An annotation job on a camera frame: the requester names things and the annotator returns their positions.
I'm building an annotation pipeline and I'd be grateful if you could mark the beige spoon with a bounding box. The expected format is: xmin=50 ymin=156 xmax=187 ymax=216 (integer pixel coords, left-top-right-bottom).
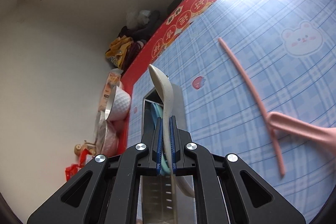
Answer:
xmin=148 ymin=64 xmax=196 ymax=198

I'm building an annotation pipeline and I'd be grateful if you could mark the pile of clothes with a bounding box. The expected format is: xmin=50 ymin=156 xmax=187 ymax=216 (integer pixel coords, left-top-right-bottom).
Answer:
xmin=105 ymin=26 xmax=147 ymax=69

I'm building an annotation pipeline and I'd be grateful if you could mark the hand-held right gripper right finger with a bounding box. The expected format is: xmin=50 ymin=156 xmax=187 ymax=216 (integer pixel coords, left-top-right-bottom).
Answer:
xmin=169 ymin=116 xmax=306 ymax=224

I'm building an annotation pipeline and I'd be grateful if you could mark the black bin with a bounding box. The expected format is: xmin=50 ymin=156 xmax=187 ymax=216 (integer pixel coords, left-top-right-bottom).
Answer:
xmin=167 ymin=0 xmax=185 ymax=14

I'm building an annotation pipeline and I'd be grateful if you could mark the green spoon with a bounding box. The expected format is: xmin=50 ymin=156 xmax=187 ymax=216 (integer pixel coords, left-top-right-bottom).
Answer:
xmin=161 ymin=151 xmax=172 ymax=177

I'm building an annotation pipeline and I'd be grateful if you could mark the film-covered bowl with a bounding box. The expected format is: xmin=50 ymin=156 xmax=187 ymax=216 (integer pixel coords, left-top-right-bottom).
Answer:
xmin=94 ymin=112 xmax=126 ymax=159

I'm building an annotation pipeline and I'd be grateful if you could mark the pink spoon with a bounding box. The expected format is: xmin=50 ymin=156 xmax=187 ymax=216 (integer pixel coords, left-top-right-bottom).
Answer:
xmin=266 ymin=112 xmax=336 ymax=149

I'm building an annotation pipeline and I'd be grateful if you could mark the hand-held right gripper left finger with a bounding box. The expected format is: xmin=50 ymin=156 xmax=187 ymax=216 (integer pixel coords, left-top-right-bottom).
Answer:
xmin=27 ymin=117 xmax=164 ymax=224

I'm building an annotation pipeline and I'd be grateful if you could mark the stainless steel utensil tray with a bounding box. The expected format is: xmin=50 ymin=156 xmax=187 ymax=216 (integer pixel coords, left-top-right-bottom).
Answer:
xmin=141 ymin=82 xmax=189 ymax=224

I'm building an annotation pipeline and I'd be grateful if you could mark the red plastic bag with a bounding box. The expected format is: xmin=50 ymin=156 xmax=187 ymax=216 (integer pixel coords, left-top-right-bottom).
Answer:
xmin=65 ymin=149 xmax=95 ymax=182

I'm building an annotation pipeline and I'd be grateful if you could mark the white dimpled bowl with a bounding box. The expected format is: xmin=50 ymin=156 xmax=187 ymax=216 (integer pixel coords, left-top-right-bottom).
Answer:
xmin=104 ymin=86 xmax=132 ymax=122

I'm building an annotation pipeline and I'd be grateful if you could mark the pink chopstick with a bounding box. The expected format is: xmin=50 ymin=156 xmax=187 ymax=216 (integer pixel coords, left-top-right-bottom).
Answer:
xmin=218 ymin=37 xmax=286 ymax=177

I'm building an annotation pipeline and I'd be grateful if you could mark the dark bin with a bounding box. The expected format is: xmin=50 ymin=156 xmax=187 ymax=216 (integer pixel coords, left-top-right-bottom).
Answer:
xmin=134 ymin=11 xmax=161 ymax=39

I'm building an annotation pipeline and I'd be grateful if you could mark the white plastic bag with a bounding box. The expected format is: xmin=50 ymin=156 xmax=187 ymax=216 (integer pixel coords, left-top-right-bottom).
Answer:
xmin=126 ymin=9 xmax=151 ymax=28

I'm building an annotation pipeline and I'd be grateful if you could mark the blue checked table mat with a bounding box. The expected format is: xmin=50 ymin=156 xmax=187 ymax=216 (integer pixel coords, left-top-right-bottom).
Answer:
xmin=126 ymin=0 xmax=336 ymax=224

